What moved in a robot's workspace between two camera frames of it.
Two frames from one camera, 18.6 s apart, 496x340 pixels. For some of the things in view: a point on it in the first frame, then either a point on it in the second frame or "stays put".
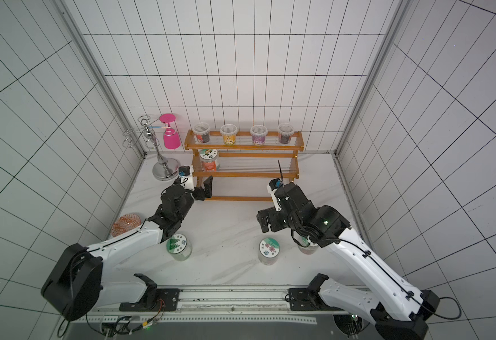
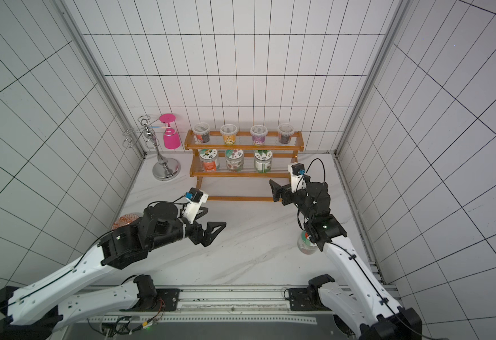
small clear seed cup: (285, 132) stays put
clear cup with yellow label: (229, 132) stays put
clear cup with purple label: (258, 132) stays put
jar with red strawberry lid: (307, 248) stays put
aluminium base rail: (262, 304) stays put
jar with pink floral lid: (268, 251) → (234, 159)
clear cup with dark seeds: (202, 132) stays put
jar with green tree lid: (179, 247) → (263, 160)
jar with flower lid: (210, 160) stays put
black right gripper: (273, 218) → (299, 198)
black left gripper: (202, 195) → (197, 237)
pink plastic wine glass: (171, 138) stays put
